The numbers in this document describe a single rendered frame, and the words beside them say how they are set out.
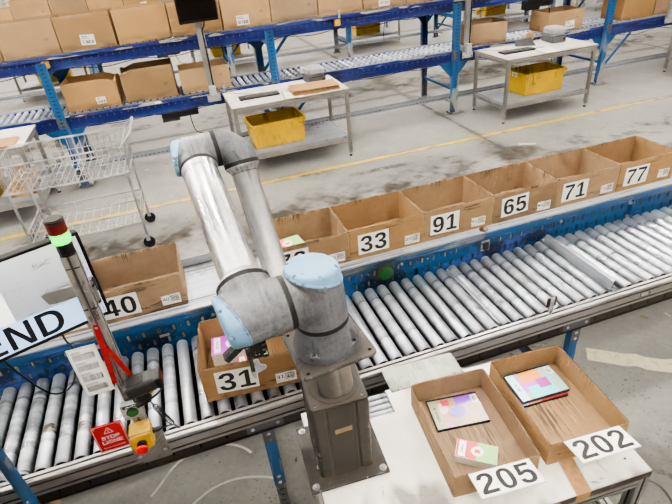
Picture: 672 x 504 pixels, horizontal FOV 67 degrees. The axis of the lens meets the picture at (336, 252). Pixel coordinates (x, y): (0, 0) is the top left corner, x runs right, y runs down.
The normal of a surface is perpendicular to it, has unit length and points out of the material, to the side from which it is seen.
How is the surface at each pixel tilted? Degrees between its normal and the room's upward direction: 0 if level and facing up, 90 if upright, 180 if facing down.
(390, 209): 90
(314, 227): 90
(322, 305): 87
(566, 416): 2
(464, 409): 0
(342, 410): 90
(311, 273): 4
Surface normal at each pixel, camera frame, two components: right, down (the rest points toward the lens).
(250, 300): 0.05, -0.54
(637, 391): -0.08, -0.84
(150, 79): 0.25, 0.48
